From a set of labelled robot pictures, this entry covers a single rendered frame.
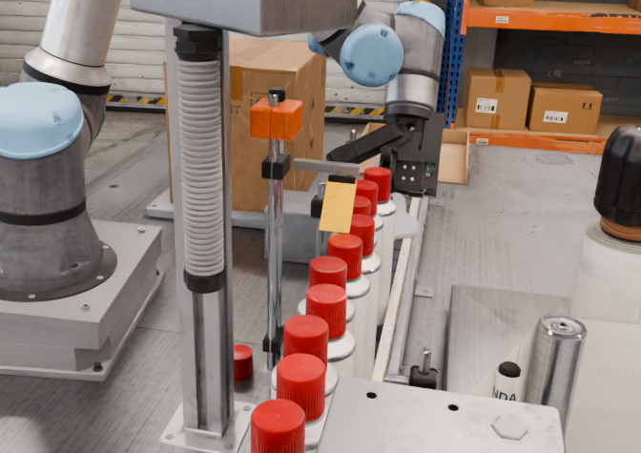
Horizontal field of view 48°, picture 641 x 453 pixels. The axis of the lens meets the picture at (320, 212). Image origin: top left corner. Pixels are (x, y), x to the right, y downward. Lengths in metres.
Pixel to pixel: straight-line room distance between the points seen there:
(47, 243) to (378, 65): 0.46
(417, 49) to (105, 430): 0.63
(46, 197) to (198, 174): 0.40
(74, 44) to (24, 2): 4.58
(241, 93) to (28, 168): 0.48
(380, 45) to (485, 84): 3.67
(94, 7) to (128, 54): 4.35
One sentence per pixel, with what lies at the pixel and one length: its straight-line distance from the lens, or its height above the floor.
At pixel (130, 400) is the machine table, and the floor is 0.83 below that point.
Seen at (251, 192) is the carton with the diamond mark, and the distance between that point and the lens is 1.32.
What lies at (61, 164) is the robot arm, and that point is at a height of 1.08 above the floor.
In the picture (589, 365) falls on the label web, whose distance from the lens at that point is 0.66.
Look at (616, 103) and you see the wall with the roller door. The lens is 5.55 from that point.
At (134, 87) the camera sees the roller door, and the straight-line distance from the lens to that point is 5.39.
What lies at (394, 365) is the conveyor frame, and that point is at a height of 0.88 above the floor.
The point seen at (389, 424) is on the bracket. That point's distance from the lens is 0.35.
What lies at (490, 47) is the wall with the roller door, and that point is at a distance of 5.21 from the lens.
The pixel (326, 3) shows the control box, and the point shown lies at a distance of 0.52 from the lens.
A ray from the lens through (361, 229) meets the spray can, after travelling 0.70.
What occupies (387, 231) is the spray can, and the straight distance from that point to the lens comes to 0.86.
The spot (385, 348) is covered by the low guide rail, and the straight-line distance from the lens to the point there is 0.82.
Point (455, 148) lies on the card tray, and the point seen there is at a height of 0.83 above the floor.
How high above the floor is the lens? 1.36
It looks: 22 degrees down
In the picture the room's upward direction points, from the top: 2 degrees clockwise
